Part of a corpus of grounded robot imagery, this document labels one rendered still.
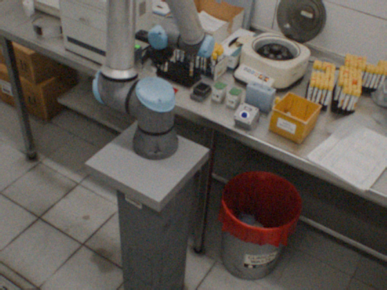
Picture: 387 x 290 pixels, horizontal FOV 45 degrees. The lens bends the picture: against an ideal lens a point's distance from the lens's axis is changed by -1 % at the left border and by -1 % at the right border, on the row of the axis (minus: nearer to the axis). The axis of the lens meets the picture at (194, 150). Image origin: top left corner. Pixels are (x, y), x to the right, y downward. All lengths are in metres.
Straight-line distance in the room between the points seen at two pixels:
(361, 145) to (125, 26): 0.92
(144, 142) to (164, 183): 0.15
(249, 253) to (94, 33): 1.14
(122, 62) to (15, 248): 1.35
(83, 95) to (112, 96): 1.44
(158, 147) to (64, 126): 1.69
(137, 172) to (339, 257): 1.39
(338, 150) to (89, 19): 1.08
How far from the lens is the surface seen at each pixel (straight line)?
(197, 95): 1.85
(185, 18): 1.44
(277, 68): 1.90
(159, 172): 1.48
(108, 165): 1.51
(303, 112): 1.81
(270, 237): 2.04
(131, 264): 2.01
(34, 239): 2.54
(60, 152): 2.95
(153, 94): 1.41
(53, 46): 2.21
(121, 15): 1.39
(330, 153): 1.70
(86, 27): 2.02
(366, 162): 1.72
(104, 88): 1.50
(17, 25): 2.41
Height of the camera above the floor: 1.97
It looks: 42 degrees down
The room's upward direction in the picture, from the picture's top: 5 degrees clockwise
